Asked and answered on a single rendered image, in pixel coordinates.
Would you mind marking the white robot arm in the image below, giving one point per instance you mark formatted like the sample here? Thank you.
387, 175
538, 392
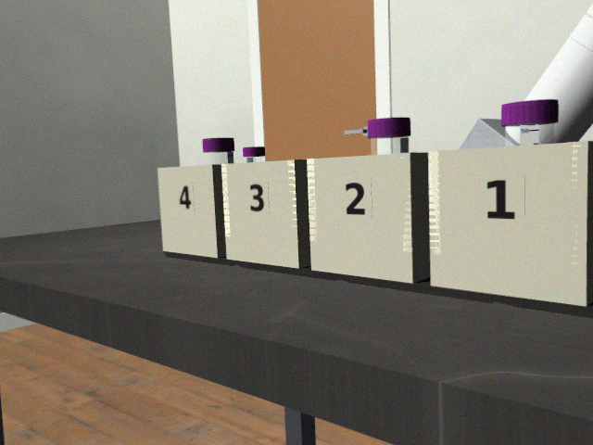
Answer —
569, 78

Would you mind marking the beige block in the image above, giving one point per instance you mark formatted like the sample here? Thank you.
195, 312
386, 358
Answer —
266, 212
369, 216
191, 210
514, 221

